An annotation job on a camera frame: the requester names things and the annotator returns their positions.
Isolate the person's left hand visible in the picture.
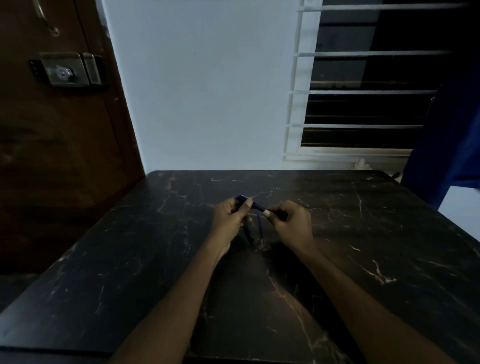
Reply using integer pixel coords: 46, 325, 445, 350
207, 197, 254, 253

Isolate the person's right hand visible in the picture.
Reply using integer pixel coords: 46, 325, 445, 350
262, 200, 316, 256

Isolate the blue and black pen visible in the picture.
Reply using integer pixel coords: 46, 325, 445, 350
236, 194, 289, 246

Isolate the person's left forearm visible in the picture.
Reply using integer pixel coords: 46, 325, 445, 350
109, 236, 230, 364

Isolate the person's right forearm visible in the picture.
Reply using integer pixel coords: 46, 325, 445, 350
296, 242, 456, 364

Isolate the white barred window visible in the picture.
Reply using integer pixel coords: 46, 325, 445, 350
282, 0, 473, 163

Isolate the blue curtain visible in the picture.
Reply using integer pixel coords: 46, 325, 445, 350
400, 49, 480, 211

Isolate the brown wooden door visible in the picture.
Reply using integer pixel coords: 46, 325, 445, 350
0, 0, 146, 276

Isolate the silver door lock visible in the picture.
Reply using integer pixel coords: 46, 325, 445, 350
29, 52, 104, 88

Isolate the metal door handle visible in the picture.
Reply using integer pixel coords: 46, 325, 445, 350
31, 0, 60, 37

